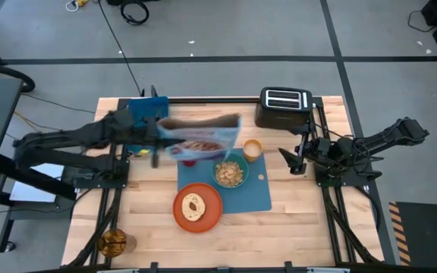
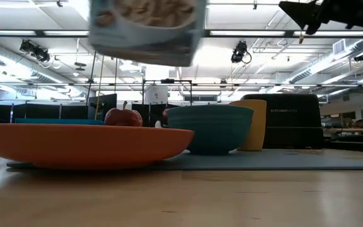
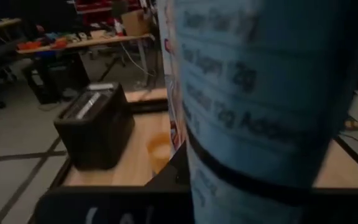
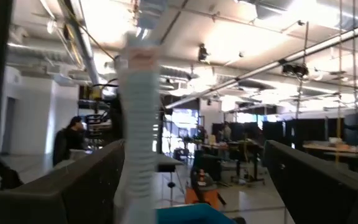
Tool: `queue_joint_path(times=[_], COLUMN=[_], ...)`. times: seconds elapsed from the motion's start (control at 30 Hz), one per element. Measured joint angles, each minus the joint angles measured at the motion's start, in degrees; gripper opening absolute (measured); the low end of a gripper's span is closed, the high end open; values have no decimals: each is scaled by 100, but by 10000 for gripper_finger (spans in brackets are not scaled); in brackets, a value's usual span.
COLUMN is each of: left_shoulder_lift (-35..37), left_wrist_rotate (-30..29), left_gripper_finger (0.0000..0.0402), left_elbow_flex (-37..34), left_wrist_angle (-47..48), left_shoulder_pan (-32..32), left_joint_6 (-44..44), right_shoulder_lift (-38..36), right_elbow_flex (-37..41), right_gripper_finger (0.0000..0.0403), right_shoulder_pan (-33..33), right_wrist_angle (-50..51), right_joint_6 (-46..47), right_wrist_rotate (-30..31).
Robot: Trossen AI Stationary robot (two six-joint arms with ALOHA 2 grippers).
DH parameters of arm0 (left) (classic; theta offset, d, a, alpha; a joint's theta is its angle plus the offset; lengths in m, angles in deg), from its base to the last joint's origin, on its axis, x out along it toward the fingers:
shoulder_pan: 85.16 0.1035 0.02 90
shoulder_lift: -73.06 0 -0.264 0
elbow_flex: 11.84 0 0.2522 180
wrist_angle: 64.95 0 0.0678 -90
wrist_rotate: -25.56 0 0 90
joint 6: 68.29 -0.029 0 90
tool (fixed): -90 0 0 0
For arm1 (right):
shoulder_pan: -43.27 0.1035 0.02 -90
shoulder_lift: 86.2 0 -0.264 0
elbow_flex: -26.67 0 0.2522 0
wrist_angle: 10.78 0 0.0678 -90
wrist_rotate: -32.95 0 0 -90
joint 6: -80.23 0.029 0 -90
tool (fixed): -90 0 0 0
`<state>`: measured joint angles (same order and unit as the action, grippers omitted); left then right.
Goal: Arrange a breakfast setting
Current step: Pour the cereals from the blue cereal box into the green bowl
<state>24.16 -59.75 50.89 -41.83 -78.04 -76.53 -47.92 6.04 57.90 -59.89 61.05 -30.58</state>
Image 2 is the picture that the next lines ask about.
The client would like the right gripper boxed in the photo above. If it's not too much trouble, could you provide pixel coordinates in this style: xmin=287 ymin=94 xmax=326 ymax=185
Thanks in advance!
xmin=278 ymin=0 xmax=363 ymax=36

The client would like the yellow cup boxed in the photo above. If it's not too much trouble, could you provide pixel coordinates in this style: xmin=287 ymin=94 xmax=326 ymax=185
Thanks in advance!
xmin=229 ymin=99 xmax=268 ymax=152

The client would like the cinnamon cereal box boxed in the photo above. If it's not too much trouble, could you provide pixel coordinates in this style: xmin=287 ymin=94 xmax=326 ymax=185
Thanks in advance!
xmin=88 ymin=0 xmax=207 ymax=67

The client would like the red apple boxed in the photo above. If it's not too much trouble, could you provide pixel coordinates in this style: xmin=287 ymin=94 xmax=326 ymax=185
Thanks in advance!
xmin=103 ymin=100 xmax=144 ymax=127

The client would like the orange plate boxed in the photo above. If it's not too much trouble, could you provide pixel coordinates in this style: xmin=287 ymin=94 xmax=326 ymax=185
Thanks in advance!
xmin=0 ymin=123 xmax=195 ymax=171

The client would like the black toaster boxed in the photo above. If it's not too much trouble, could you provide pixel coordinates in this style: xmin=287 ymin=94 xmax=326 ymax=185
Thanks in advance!
xmin=241 ymin=93 xmax=325 ymax=149

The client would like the teal bowl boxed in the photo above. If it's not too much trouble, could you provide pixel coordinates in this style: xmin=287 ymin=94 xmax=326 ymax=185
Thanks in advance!
xmin=166 ymin=104 xmax=255 ymax=156

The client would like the blue placemat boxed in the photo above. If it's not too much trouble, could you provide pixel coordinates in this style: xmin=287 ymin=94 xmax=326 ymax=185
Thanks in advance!
xmin=6 ymin=148 xmax=363 ymax=172

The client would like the black monitor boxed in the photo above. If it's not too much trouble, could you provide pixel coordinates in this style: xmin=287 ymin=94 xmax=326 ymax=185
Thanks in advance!
xmin=88 ymin=93 xmax=118 ymax=121

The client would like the blue plastic bin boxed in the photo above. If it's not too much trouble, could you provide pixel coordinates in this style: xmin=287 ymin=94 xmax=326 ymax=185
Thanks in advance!
xmin=14 ymin=118 xmax=106 ymax=126

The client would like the black room divider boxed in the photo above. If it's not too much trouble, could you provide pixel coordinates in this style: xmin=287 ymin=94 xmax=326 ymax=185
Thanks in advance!
xmin=0 ymin=100 xmax=89 ymax=124

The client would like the black ceiling camera with cable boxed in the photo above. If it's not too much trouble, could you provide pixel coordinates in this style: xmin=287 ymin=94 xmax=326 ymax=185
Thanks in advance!
xmin=231 ymin=40 xmax=252 ymax=64

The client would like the yellow hanging strap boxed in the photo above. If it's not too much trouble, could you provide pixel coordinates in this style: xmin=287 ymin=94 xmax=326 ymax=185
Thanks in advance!
xmin=94 ymin=55 xmax=105 ymax=120

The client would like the black ceiling camera cluster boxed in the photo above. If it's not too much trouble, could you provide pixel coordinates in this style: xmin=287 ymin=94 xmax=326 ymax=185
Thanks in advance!
xmin=19 ymin=39 xmax=52 ymax=63

